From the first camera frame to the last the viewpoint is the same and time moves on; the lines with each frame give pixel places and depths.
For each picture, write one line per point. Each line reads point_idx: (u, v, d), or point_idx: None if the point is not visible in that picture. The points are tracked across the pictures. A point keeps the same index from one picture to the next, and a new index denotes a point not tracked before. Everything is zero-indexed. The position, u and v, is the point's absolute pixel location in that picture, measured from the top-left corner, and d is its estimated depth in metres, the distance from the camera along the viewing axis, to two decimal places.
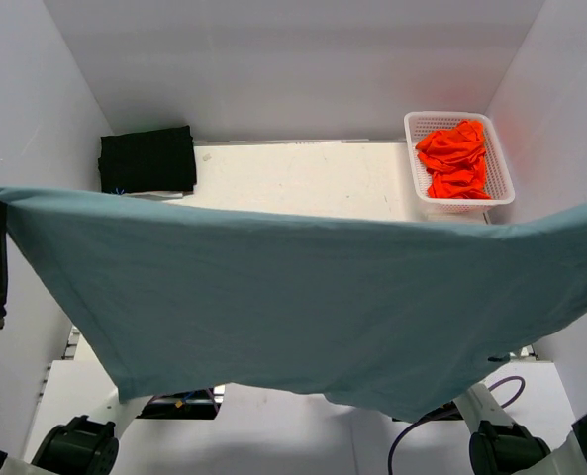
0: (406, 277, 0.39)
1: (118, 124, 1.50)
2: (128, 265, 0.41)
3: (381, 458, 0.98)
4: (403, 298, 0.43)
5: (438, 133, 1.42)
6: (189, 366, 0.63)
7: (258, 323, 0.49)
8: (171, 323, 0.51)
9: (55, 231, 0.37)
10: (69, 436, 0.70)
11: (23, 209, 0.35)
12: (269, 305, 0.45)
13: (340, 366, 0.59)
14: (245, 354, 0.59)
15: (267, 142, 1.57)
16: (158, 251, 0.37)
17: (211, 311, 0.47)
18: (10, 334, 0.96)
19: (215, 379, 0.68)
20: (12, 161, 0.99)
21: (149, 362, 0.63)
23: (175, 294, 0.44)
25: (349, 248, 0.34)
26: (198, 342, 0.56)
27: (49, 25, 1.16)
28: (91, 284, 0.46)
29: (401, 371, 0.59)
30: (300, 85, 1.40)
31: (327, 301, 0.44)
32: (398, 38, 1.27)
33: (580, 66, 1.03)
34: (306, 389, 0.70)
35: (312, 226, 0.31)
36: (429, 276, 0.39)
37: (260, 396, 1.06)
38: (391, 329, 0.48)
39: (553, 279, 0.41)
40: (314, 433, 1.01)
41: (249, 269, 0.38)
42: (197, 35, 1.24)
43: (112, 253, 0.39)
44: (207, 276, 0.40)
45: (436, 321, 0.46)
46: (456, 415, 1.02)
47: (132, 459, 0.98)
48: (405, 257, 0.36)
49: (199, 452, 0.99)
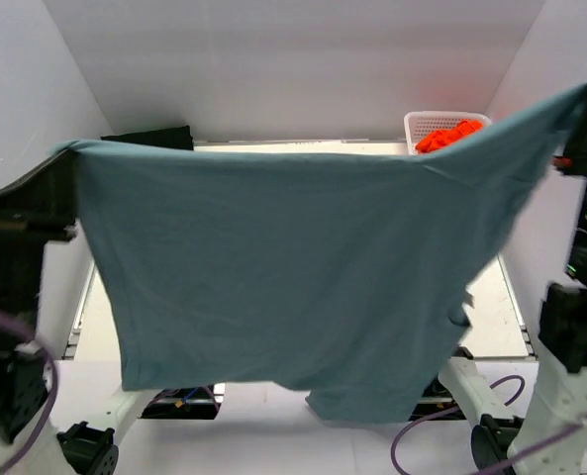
0: (395, 218, 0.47)
1: (118, 124, 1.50)
2: (160, 220, 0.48)
3: (384, 459, 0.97)
4: (392, 245, 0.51)
5: (438, 133, 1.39)
6: (194, 355, 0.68)
7: (264, 288, 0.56)
8: (187, 293, 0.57)
9: (108, 182, 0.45)
10: (69, 444, 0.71)
11: (88, 158, 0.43)
12: (277, 262, 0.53)
13: (337, 342, 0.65)
14: (248, 339, 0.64)
15: (267, 142, 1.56)
16: (193, 198, 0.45)
17: (224, 273, 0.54)
18: None
19: (216, 378, 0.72)
20: (12, 158, 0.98)
21: (158, 347, 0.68)
23: (197, 251, 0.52)
25: (352, 185, 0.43)
26: (206, 321, 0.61)
27: (49, 24, 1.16)
28: (122, 248, 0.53)
29: (391, 343, 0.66)
30: (300, 85, 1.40)
31: (327, 253, 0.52)
32: (398, 37, 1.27)
33: (579, 65, 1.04)
34: (302, 382, 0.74)
35: (325, 160, 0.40)
36: (414, 216, 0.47)
37: (260, 395, 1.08)
38: (381, 283, 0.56)
39: (494, 209, 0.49)
40: (316, 433, 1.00)
41: (265, 215, 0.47)
42: (198, 34, 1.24)
43: (151, 204, 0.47)
44: (228, 225, 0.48)
45: (418, 273, 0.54)
46: (454, 415, 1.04)
47: (132, 460, 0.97)
48: (396, 193, 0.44)
49: (198, 453, 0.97)
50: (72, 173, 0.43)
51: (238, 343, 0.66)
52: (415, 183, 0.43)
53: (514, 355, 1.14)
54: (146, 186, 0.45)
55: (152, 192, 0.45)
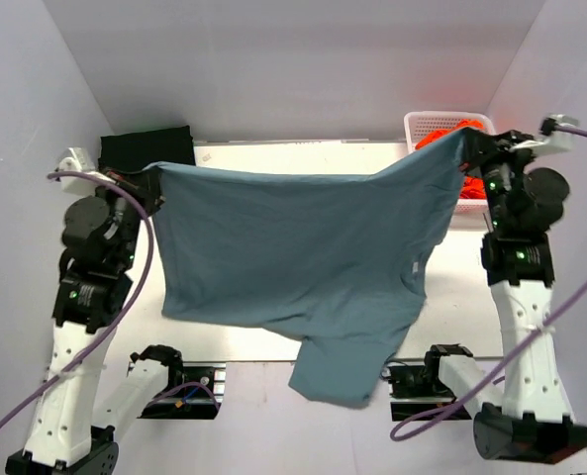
0: (342, 213, 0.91)
1: (119, 124, 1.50)
2: (213, 214, 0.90)
3: (381, 457, 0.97)
4: (341, 227, 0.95)
5: (438, 133, 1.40)
6: (226, 291, 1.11)
7: (273, 248, 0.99)
8: (227, 254, 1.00)
9: (183, 198, 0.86)
10: None
11: (168, 171, 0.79)
12: (279, 235, 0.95)
13: (315, 277, 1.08)
14: (262, 274, 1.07)
15: (266, 142, 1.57)
16: (234, 202, 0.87)
17: (248, 242, 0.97)
18: (10, 334, 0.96)
19: (238, 302, 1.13)
20: (13, 161, 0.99)
21: (201, 287, 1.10)
23: (235, 230, 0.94)
25: (319, 191, 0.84)
26: (234, 263, 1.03)
27: (48, 25, 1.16)
28: (186, 229, 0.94)
29: (349, 282, 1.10)
30: (300, 86, 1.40)
31: (306, 231, 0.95)
32: (398, 38, 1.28)
33: (577, 67, 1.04)
34: (293, 310, 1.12)
35: (307, 179, 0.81)
36: (352, 211, 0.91)
37: (260, 395, 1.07)
38: (338, 246, 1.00)
39: (418, 202, 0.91)
40: (315, 431, 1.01)
41: (273, 210, 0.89)
42: (198, 35, 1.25)
43: (209, 208, 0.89)
44: (253, 215, 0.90)
45: (357, 241, 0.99)
46: (455, 414, 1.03)
47: (133, 458, 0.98)
48: (342, 196, 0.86)
49: (198, 452, 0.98)
50: (155, 172, 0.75)
51: (255, 281, 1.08)
52: (366, 192, 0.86)
53: None
54: (226, 201, 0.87)
55: (213, 198, 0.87)
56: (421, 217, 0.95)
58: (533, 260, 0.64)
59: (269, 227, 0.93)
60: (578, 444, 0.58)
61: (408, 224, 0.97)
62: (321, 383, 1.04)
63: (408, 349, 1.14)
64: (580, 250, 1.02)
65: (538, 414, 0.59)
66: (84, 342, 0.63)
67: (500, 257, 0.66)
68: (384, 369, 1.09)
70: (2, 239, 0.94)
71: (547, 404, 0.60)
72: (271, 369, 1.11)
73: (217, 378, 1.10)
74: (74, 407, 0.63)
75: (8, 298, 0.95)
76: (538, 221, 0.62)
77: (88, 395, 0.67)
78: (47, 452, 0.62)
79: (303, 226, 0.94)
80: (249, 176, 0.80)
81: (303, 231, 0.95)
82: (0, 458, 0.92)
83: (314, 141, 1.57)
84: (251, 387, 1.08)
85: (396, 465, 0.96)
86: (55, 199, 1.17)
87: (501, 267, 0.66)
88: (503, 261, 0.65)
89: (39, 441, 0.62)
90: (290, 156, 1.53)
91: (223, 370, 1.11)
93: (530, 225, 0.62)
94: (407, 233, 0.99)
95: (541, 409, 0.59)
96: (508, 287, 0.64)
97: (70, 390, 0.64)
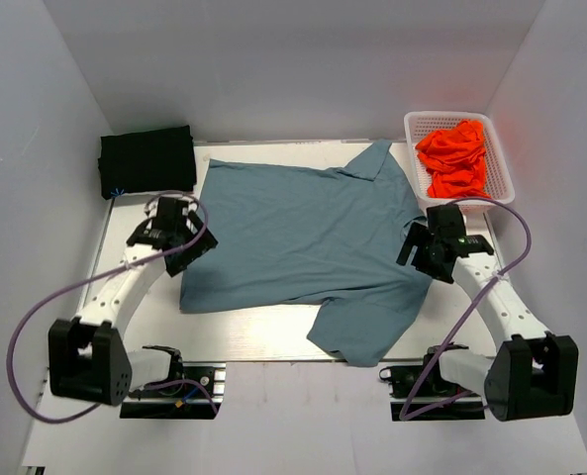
0: (321, 181, 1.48)
1: (118, 125, 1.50)
2: (241, 187, 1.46)
3: (379, 458, 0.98)
4: (330, 196, 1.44)
5: (438, 133, 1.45)
6: (236, 273, 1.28)
7: (283, 208, 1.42)
8: (250, 215, 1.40)
9: (225, 179, 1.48)
10: (70, 384, 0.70)
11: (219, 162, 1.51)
12: (287, 198, 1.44)
13: (325, 254, 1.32)
14: (282, 245, 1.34)
15: (266, 142, 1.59)
16: (253, 179, 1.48)
17: (264, 203, 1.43)
18: (10, 334, 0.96)
19: (254, 285, 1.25)
20: (12, 162, 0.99)
21: (214, 270, 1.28)
23: (256, 194, 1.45)
25: (297, 173, 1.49)
26: (256, 235, 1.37)
27: (48, 24, 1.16)
28: (224, 197, 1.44)
29: (357, 257, 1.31)
30: (299, 86, 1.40)
31: (305, 196, 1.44)
32: (399, 37, 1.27)
33: (579, 67, 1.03)
34: (310, 296, 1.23)
35: (290, 167, 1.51)
36: (330, 181, 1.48)
37: (260, 395, 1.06)
38: (335, 211, 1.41)
39: (371, 172, 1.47)
40: (314, 430, 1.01)
41: (276, 183, 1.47)
42: (196, 36, 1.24)
43: (237, 185, 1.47)
44: (264, 184, 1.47)
45: (346, 207, 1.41)
46: (456, 414, 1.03)
47: (134, 459, 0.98)
48: (315, 176, 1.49)
49: (197, 452, 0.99)
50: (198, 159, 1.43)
51: (272, 254, 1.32)
52: (335, 176, 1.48)
53: None
54: (247, 181, 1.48)
55: (240, 182, 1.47)
56: (386, 185, 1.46)
58: (470, 238, 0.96)
59: (286, 205, 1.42)
60: (569, 349, 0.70)
61: (378, 188, 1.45)
62: (337, 339, 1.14)
63: (407, 349, 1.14)
64: (581, 251, 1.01)
65: (525, 332, 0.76)
66: (150, 252, 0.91)
67: (445, 245, 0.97)
68: (384, 370, 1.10)
70: (1, 242, 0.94)
71: (526, 325, 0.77)
72: (271, 369, 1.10)
73: (217, 378, 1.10)
74: (127, 293, 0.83)
75: (7, 300, 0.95)
76: (449, 215, 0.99)
77: (128, 305, 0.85)
78: (97, 315, 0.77)
79: (310, 202, 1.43)
80: (255, 168, 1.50)
81: (310, 205, 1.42)
82: (2, 458, 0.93)
83: (314, 141, 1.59)
84: (251, 386, 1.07)
85: (394, 465, 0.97)
86: (55, 199, 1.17)
87: (452, 253, 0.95)
88: (449, 244, 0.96)
89: (91, 311, 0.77)
90: (290, 155, 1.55)
91: (223, 370, 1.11)
93: (444, 222, 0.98)
94: (382, 201, 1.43)
95: (526, 331, 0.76)
96: (463, 260, 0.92)
97: (129, 279, 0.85)
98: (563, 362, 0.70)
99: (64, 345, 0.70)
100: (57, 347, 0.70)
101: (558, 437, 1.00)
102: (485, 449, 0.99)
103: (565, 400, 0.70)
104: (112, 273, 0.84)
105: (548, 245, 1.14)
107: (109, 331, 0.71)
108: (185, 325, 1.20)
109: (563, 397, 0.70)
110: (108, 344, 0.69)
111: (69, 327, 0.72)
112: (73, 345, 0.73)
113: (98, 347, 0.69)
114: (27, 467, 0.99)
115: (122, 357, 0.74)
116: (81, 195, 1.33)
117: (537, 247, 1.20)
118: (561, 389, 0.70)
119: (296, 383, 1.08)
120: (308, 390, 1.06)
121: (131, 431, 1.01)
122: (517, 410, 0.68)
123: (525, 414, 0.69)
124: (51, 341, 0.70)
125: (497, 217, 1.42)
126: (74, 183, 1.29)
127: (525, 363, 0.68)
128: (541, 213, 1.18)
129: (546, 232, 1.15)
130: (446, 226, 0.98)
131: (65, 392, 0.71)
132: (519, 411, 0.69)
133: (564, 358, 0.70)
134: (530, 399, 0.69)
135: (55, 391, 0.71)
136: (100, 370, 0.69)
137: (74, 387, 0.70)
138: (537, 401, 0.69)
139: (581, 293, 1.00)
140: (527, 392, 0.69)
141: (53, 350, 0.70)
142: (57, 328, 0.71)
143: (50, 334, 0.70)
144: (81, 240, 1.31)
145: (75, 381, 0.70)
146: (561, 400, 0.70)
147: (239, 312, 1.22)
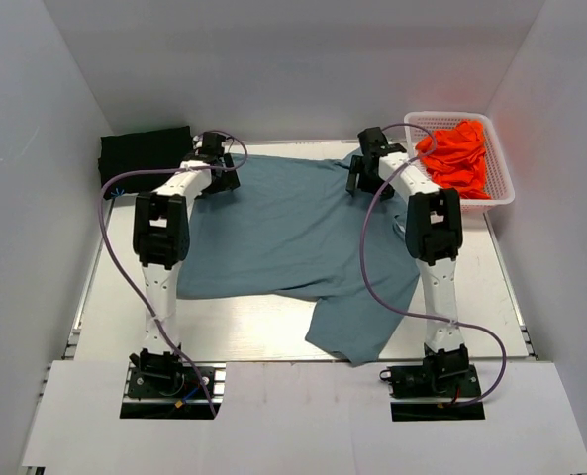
0: (319, 176, 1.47)
1: (118, 125, 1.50)
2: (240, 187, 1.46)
3: (379, 457, 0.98)
4: (327, 190, 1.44)
5: (438, 133, 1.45)
6: (234, 269, 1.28)
7: (281, 202, 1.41)
8: (248, 209, 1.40)
9: None
10: (147, 240, 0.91)
11: None
12: (285, 193, 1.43)
13: (323, 249, 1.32)
14: (279, 238, 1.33)
15: (266, 142, 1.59)
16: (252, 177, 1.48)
17: (262, 197, 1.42)
18: (11, 333, 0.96)
19: (253, 281, 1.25)
20: (12, 163, 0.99)
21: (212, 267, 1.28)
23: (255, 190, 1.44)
25: (294, 169, 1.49)
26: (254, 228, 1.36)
27: (48, 25, 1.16)
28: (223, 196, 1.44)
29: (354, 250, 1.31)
30: (299, 87, 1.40)
31: (302, 190, 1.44)
32: (399, 38, 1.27)
33: (577, 67, 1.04)
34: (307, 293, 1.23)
35: (288, 164, 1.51)
36: (327, 176, 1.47)
37: (260, 395, 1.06)
38: (332, 205, 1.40)
39: None
40: (313, 429, 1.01)
41: (274, 178, 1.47)
42: (196, 36, 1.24)
43: None
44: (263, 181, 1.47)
45: (344, 202, 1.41)
46: (455, 414, 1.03)
47: (134, 458, 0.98)
48: (312, 171, 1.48)
49: (197, 452, 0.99)
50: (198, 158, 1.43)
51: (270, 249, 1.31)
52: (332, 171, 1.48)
53: (513, 356, 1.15)
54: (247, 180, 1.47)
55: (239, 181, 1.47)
56: None
58: (391, 147, 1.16)
59: (284, 199, 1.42)
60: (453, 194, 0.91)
61: None
62: (337, 339, 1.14)
63: (406, 349, 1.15)
64: (580, 249, 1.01)
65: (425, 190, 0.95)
66: (200, 163, 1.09)
67: (373, 154, 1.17)
68: (384, 369, 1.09)
70: (1, 242, 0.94)
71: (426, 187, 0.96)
72: (271, 368, 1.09)
73: (217, 378, 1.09)
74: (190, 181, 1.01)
75: (7, 300, 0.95)
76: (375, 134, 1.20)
77: (189, 196, 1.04)
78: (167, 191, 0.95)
79: (307, 196, 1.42)
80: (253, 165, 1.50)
81: (307, 198, 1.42)
82: (2, 458, 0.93)
83: (315, 142, 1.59)
84: (251, 386, 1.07)
85: (394, 465, 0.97)
86: (54, 199, 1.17)
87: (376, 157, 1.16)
88: (375, 151, 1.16)
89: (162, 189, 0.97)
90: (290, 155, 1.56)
91: (223, 370, 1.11)
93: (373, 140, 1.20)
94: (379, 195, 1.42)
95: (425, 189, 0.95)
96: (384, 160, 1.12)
97: (190, 176, 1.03)
98: (451, 206, 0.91)
99: (146, 208, 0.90)
100: (141, 212, 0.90)
101: (558, 436, 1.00)
102: (485, 448, 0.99)
103: (456, 233, 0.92)
104: (175, 171, 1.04)
105: (548, 244, 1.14)
107: (180, 199, 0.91)
108: (184, 326, 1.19)
109: (454, 233, 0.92)
110: (180, 205, 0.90)
111: (150, 197, 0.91)
112: (152, 213, 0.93)
113: (172, 210, 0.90)
114: (27, 467, 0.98)
115: (186, 224, 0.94)
116: (81, 195, 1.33)
117: (537, 245, 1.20)
118: (453, 226, 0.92)
119: (296, 383, 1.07)
120: (308, 390, 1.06)
121: (130, 430, 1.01)
122: (427, 248, 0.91)
123: (430, 248, 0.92)
124: (138, 204, 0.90)
125: (498, 217, 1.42)
126: (74, 182, 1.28)
127: (423, 211, 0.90)
128: (540, 212, 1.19)
129: (545, 230, 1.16)
130: (374, 141, 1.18)
131: (146, 244, 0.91)
132: (428, 247, 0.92)
133: (450, 201, 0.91)
134: (434, 238, 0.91)
135: (139, 244, 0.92)
136: (174, 227, 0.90)
137: (151, 243, 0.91)
138: (440, 240, 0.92)
139: (580, 292, 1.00)
140: (431, 233, 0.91)
141: (140, 212, 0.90)
142: (142, 197, 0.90)
143: (137, 200, 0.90)
144: (80, 240, 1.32)
145: (153, 239, 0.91)
146: (454, 234, 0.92)
147: (239, 313, 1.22)
